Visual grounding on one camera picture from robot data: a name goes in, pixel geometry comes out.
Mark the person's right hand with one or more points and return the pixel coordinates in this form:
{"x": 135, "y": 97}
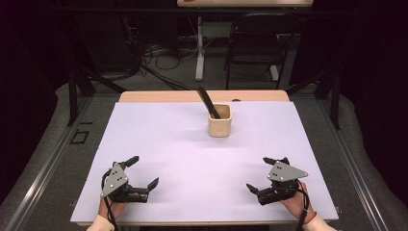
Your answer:
{"x": 298, "y": 205}

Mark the black equipment cabinet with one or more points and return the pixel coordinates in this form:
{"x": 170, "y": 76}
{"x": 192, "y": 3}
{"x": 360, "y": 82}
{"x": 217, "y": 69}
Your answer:
{"x": 109, "y": 45}

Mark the white foam board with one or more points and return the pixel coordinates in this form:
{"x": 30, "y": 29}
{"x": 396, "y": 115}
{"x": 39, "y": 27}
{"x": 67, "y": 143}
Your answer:
{"x": 192, "y": 166}

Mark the light wooden table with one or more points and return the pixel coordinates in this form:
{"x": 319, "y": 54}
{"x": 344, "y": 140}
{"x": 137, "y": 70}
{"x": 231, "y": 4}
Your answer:
{"x": 160, "y": 96}

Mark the black plastic comb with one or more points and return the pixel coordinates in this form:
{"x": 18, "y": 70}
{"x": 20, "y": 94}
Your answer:
{"x": 205, "y": 97}

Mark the cream ceramic cup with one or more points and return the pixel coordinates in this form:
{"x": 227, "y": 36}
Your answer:
{"x": 219, "y": 128}

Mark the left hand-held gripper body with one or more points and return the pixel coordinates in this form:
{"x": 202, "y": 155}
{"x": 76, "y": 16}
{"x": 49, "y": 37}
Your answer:
{"x": 115, "y": 181}

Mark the black folding chair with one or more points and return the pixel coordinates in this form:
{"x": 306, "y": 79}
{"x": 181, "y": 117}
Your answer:
{"x": 253, "y": 48}

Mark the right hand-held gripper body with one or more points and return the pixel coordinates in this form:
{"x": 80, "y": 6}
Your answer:
{"x": 284, "y": 173}

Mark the black metal post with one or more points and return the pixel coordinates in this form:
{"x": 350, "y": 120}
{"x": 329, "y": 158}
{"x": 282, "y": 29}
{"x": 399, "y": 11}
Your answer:
{"x": 72, "y": 96}

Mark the person's left hand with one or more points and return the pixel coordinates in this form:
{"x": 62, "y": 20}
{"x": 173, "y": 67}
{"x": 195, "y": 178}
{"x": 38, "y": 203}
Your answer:
{"x": 110, "y": 208}

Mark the wooden desk with white legs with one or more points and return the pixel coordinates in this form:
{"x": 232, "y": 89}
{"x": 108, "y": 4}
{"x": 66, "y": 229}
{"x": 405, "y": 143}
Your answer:
{"x": 199, "y": 57}

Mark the dark curtain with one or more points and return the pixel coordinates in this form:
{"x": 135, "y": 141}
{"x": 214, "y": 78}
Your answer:
{"x": 378, "y": 80}
{"x": 22, "y": 80}

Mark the aluminium floor rail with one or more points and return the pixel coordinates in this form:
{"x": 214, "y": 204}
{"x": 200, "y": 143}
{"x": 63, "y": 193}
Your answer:
{"x": 356, "y": 173}
{"x": 41, "y": 173}

